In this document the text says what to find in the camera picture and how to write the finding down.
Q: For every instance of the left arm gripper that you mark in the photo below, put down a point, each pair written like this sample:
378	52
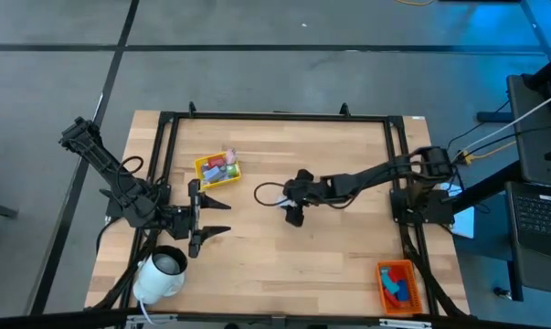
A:
183	221

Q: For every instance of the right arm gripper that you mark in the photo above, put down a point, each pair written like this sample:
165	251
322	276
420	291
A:
307	192

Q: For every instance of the yellow plastic basket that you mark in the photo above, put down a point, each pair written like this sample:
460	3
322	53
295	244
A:
199	180

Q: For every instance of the large blue three-port charger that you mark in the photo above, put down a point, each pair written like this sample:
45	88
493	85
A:
212	174

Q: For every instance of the green white charger with prongs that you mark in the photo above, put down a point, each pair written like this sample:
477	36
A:
232	171

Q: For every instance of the red charger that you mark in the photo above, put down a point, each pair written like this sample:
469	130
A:
216	161

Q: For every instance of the teal plastic case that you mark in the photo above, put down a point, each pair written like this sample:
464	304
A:
388	282

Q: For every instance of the red plastic case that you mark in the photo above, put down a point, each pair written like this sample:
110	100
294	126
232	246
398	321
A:
397	275
392	300

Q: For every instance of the blue plastic case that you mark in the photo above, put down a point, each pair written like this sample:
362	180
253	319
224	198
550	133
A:
403	292

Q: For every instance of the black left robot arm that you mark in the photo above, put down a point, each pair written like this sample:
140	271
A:
106	164

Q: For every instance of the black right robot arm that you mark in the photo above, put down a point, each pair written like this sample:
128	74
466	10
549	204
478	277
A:
371	176

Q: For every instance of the white spot lamp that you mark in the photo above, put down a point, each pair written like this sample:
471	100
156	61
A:
158	279

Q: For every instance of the orange plastic basket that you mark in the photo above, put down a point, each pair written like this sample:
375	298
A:
416	292

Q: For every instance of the black desk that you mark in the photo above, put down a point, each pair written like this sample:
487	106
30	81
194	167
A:
485	187

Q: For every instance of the dark laptop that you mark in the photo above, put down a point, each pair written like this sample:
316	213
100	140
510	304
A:
540	215

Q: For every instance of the black aluminium table frame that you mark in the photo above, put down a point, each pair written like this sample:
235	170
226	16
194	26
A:
279	115

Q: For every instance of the black frame clamp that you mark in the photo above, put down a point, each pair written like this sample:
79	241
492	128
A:
192	108
344	109

